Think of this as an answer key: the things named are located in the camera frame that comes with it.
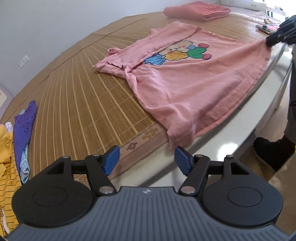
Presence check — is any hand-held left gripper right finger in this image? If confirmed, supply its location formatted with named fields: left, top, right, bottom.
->
left=174, top=146, right=251, bottom=195

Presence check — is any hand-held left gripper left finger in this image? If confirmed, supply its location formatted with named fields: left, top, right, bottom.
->
left=45, top=145, right=121, bottom=195

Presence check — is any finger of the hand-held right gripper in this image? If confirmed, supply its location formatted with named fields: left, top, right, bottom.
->
left=265, top=31, right=284, bottom=47

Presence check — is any pink cartoon print shirt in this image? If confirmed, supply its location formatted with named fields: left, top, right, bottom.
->
left=93, top=21, right=272, bottom=149

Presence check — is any smartphone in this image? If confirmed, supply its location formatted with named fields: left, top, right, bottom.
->
left=256, top=23, right=281, bottom=35

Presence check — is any bamboo bed mat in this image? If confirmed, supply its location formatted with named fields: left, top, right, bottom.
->
left=0, top=10, right=278, bottom=186

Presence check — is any red striped folded garment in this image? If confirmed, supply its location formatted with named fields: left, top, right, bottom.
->
left=164, top=1, right=232, bottom=22

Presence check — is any light blue knit garment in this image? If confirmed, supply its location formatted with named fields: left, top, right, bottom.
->
left=19, top=109, right=31, bottom=183

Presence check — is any person's black shoe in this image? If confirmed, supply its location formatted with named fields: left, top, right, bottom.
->
left=253, top=137, right=296, bottom=172

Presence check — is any purple knit sweater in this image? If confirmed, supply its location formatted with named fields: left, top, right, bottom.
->
left=13, top=100, right=37, bottom=152

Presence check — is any beige jagged edge rug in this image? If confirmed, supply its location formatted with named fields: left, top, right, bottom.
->
left=268, top=153, right=296, bottom=186

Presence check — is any yellow striped shirt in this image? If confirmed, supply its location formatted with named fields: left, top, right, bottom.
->
left=0, top=125, right=30, bottom=235

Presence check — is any white bed frame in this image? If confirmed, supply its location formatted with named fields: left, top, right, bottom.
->
left=109, top=42, right=294, bottom=186

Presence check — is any white double wall socket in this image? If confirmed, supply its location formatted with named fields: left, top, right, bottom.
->
left=18, top=55, right=30, bottom=68

